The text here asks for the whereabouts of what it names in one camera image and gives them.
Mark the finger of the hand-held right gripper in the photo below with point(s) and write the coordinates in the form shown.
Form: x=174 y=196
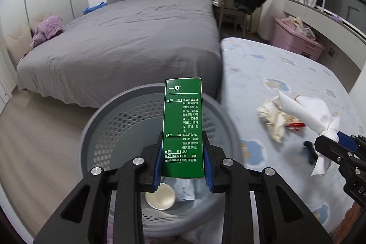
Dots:
x=347 y=142
x=328 y=146

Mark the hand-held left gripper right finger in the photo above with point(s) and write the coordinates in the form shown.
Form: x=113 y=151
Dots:
x=207 y=164

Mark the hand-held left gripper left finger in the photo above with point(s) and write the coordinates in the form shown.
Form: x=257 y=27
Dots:
x=156 y=164

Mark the red striped paper cup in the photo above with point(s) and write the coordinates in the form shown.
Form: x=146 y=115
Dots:
x=160 y=196

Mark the white plastic packet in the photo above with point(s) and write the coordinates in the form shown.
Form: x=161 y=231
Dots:
x=185 y=189

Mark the white tissue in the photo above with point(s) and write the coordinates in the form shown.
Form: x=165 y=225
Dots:
x=314 y=112

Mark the green medicine box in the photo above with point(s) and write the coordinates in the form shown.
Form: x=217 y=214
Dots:
x=183 y=132

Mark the grey perforated plastic basket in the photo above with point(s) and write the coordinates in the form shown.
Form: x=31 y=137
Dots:
x=128 y=124

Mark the patterned snack wrapper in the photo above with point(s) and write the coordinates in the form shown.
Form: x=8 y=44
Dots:
x=296 y=125

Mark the blue printed fleece blanket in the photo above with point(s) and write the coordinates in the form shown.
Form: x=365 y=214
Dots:
x=257 y=189

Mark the crumpled paper tissue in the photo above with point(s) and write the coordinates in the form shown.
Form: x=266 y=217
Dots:
x=271 y=118

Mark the pink plastic storage box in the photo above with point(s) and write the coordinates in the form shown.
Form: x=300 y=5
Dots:
x=288 y=39

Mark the bed with grey sheet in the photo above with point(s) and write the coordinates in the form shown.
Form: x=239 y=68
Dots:
x=114 y=46

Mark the pile of pale clothes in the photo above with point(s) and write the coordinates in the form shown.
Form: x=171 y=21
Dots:
x=297 y=22

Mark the white window ledge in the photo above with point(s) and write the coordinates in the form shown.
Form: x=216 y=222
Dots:
x=314 y=18

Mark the beige chair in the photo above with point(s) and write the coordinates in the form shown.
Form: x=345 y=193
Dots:
x=228 y=15

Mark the blue cloth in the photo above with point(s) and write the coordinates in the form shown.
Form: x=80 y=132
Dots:
x=94 y=8

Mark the purple knitted clothes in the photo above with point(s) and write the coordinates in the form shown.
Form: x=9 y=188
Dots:
x=48 y=28

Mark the beige cushioned stool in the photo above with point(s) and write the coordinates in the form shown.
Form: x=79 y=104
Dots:
x=17 y=44

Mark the wall socket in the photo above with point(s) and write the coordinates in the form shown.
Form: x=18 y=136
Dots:
x=331 y=52

